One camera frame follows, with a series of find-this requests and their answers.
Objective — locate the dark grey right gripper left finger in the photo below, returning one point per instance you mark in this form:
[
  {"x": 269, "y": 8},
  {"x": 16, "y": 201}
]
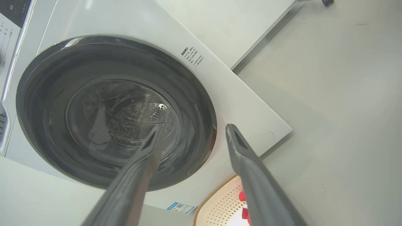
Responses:
[{"x": 128, "y": 188}]

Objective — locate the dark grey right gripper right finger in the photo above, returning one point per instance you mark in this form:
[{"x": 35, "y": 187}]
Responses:
[{"x": 260, "y": 188}]

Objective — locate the cream perforated laundry basket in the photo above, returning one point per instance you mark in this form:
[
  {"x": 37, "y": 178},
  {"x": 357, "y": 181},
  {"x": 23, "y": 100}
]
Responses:
[{"x": 220, "y": 207}]

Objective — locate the red and white garment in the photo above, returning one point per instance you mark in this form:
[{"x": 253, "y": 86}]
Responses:
[{"x": 243, "y": 213}]

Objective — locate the blue energy label sticker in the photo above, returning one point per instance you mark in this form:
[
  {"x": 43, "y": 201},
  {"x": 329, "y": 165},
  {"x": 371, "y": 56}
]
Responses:
[{"x": 180, "y": 207}]

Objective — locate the white front-load washing machine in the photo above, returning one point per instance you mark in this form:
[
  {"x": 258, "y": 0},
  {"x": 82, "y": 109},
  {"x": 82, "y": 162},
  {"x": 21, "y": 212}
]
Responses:
[{"x": 238, "y": 103}]

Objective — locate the dark round washing machine door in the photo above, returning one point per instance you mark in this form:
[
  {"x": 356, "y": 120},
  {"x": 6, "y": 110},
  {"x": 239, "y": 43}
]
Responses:
[{"x": 50, "y": 125}]

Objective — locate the white detergent drawer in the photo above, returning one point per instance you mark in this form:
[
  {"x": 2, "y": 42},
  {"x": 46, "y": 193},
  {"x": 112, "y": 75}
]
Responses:
[{"x": 3, "y": 131}]

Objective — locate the black caster wheel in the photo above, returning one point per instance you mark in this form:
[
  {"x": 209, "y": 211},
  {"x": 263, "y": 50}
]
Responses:
[{"x": 327, "y": 2}]

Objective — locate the black washer display panel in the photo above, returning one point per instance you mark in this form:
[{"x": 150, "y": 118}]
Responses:
[{"x": 15, "y": 11}]

